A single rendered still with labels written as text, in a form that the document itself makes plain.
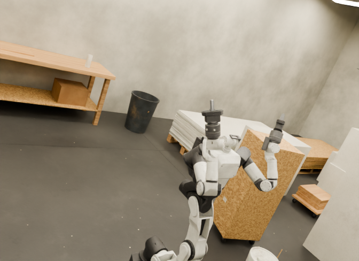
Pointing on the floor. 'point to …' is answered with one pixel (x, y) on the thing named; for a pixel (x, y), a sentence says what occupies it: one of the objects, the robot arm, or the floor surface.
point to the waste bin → (140, 111)
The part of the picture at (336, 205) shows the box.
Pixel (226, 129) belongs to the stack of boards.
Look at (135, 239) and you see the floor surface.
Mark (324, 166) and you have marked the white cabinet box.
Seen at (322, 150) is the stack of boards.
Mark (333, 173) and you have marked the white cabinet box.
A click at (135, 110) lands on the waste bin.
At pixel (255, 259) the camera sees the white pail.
